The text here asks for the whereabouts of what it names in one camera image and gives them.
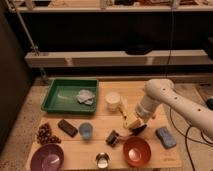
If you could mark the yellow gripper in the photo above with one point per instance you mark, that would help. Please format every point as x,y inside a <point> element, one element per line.
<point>131,121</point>

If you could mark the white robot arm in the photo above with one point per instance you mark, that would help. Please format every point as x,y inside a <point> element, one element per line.
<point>157,91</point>

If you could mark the white plastic cup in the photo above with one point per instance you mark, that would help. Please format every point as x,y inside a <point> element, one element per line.
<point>112,101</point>

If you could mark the blue plastic cup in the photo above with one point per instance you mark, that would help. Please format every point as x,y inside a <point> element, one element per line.
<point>86,130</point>

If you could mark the small metal cup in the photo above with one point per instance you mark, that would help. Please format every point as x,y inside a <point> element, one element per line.
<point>102,160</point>

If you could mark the red bowl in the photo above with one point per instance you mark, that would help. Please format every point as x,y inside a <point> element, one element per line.
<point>142,146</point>

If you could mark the white egg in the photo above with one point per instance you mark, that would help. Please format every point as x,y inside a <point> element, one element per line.
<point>134,154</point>

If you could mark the blue sponge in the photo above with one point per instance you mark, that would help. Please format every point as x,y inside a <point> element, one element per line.
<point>165,137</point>

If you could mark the dark brown rectangular block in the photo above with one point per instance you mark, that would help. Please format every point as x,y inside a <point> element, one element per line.
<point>67,128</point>

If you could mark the green plastic tray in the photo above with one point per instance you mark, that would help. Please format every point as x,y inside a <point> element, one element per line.
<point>61,96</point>

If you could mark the metal shelf rack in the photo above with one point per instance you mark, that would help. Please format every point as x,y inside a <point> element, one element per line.
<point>136,42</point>

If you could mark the bunch of dark grapes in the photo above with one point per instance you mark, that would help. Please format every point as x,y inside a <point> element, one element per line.
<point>45,136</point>

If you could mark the purple bowl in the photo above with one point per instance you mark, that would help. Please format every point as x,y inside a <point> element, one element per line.
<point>49,157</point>

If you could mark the yellow handled utensil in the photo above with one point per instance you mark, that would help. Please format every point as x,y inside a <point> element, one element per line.
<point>123,107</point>

